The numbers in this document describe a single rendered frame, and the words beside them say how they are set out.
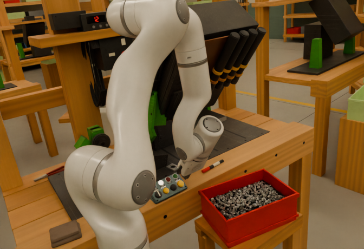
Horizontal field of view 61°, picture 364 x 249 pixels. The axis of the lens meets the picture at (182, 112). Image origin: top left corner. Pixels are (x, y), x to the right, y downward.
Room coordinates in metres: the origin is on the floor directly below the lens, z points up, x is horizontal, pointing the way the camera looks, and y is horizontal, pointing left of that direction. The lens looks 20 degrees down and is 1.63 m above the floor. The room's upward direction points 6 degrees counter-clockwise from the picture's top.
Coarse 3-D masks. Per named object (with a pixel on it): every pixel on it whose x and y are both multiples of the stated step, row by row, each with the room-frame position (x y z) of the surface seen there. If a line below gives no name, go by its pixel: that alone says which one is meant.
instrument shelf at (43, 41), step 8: (72, 32) 1.46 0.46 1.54; (80, 32) 1.40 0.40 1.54; (88, 32) 1.42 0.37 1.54; (96, 32) 1.44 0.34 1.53; (104, 32) 1.46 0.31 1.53; (112, 32) 1.48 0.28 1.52; (32, 40) 1.42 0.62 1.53; (40, 40) 1.31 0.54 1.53; (48, 40) 1.33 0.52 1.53; (56, 40) 1.34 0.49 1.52; (64, 40) 1.36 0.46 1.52; (72, 40) 1.38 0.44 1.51; (80, 40) 1.40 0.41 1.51; (88, 40) 1.42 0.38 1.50
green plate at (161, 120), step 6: (156, 96) 1.29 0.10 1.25; (150, 102) 1.31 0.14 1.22; (156, 102) 1.29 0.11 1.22; (150, 108) 1.30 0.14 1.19; (156, 108) 1.30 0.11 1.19; (150, 114) 1.29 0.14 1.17; (156, 114) 1.30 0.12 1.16; (150, 120) 1.29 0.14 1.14; (156, 120) 1.30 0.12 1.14; (162, 120) 1.31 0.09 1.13; (150, 126) 1.28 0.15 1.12
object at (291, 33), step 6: (294, 6) 10.37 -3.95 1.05; (354, 6) 8.57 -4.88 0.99; (312, 12) 9.88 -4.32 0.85; (354, 12) 8.49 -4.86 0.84; (288, 30) 10.02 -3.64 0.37; (294, 30) 9.85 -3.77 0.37; (300, 30) 9.81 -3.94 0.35; (288, 36) 9.93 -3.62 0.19; (294, 36) 9.77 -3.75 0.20; (300, 36) 9.62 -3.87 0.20
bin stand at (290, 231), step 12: (300, 216) 0.97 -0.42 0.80; (204, 228) 0.96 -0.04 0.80; (276, 228) 0.92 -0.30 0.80; (288, 228) 0.93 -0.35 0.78; (300, 228) 0.98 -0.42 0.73; (204, 240) 0.97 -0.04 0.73; (216, 240) 0.90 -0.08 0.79; (252, 240) 0.87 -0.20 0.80; (264, 240) 0.87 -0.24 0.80; (276, 240) 0.90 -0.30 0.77; (288, 240) 0.97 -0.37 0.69
